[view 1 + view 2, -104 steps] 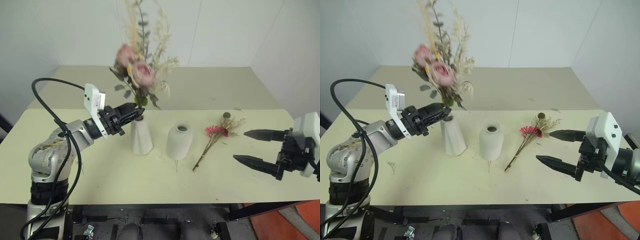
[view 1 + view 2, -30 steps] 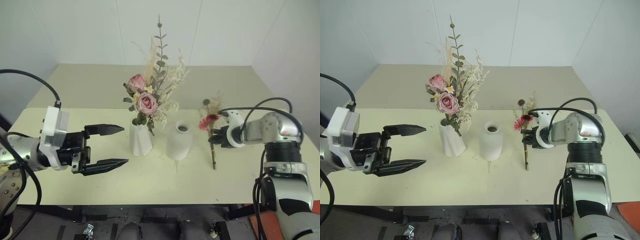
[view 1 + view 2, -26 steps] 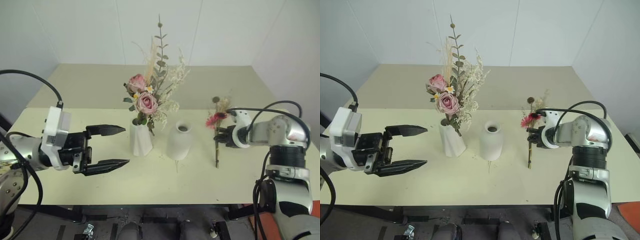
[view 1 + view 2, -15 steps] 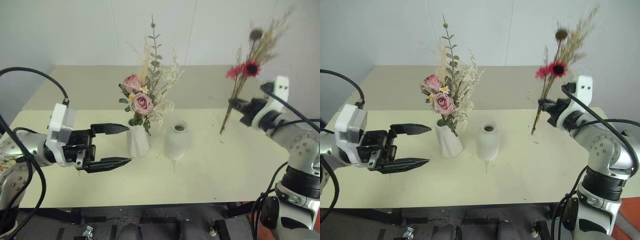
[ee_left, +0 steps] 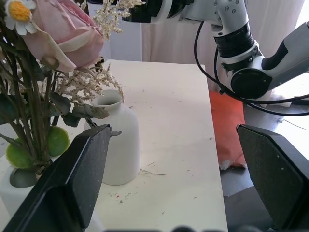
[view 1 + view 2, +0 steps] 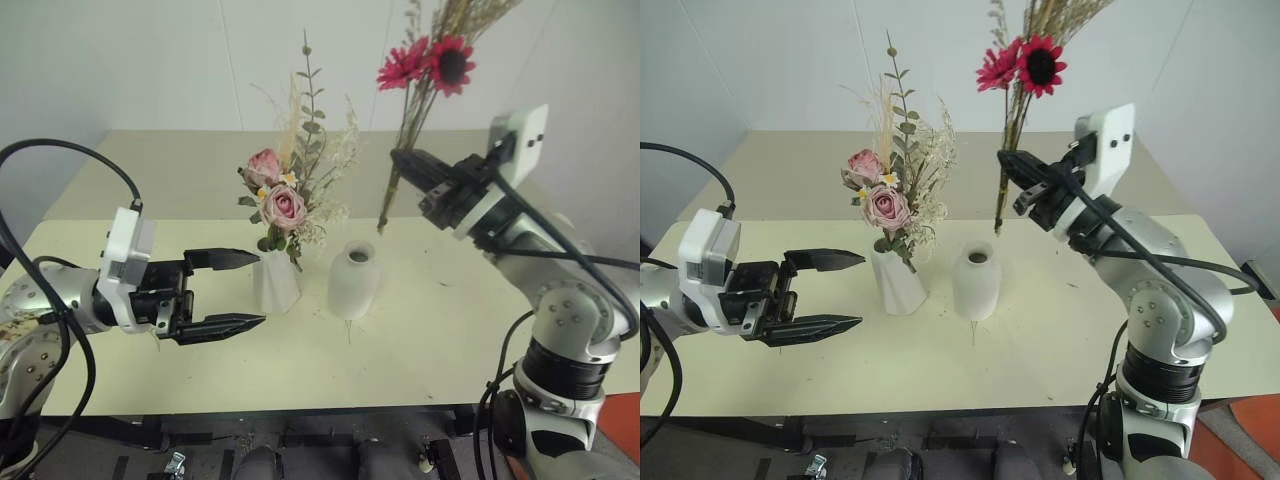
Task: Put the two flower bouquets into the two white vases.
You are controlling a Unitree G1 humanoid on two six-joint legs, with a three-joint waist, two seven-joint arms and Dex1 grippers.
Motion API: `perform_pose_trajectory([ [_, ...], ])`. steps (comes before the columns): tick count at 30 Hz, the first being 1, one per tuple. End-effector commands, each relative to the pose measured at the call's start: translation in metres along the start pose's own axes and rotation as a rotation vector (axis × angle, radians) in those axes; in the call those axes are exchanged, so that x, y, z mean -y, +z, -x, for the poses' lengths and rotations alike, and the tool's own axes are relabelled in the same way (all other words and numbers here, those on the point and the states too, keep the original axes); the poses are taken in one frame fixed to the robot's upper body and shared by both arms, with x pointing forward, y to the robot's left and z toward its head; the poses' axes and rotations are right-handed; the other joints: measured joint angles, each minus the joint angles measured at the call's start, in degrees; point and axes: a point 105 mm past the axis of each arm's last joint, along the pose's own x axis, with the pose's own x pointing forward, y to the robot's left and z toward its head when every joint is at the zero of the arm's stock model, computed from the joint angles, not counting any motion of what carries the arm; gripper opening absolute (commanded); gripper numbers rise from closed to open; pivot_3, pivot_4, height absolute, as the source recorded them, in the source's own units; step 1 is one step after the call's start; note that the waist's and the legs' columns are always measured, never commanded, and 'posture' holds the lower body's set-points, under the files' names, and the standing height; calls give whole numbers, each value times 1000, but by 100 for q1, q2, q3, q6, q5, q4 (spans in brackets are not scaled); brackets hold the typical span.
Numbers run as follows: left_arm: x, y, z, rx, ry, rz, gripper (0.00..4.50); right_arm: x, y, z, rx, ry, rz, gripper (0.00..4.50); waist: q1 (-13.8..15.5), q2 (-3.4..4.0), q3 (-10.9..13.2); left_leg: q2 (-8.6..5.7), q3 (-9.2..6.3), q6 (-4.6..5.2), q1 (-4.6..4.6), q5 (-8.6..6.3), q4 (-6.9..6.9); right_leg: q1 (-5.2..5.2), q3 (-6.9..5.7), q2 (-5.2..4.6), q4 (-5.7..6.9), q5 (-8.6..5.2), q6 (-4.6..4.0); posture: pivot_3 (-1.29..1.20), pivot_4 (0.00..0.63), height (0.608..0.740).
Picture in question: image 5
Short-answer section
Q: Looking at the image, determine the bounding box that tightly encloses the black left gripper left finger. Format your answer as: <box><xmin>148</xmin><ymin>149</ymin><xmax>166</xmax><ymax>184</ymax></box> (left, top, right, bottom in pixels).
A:
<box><xmin>3</xmin><ymin>124</ymin><xmax>112</xmax><ymax>232</ymax></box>

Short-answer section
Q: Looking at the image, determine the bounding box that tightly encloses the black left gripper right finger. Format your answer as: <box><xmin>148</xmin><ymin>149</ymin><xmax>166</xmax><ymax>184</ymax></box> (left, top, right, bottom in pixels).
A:
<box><xmin>236</xmin><ymin>123</ymin><xmax>309</xmax><ymax>230</ymax></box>

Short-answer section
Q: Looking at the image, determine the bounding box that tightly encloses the pink rose flower bouquet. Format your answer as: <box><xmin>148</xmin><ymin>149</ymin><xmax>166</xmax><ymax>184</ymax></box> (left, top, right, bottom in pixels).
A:
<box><xmin>0</xmin><ymin>0</ymin><xmax>146</xmax><ymax>181</ymax></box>

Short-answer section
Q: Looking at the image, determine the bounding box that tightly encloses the white curtain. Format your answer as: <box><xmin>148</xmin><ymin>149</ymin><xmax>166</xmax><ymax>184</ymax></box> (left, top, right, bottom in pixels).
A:
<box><xmin>140</xmin><ymin>0</ymin><xmax>309</xmax><ymax>97</ymax></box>

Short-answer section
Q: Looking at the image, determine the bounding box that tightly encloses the white block bouquet holder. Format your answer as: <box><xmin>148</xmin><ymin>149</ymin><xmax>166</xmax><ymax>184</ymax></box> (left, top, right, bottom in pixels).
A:
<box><xmin>0</xmin><ymin>154</ymin><xmax>105</xmax><ymax>232</ymax></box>

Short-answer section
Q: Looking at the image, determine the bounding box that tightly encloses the orange cushion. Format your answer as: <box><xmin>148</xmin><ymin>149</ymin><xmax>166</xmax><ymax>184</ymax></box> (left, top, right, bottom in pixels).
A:
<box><xmin>208</xmin><ymin>90</ymin><xmax>247</xmax><ymax>170</ymax></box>

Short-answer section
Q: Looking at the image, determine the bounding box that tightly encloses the white ceramic vase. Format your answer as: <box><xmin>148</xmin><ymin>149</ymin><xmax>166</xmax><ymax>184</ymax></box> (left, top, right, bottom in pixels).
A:
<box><xmin>84</xmin><ymin>89</ymin><xmax>141</xmax><ymax>186</ymax></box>

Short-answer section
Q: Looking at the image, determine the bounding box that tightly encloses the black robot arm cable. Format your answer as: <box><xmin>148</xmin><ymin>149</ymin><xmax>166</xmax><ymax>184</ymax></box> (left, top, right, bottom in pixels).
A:
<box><xmin>194</xmin><ymin>20</ymin><xmax>309</xmax><ymax>117</ymax></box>

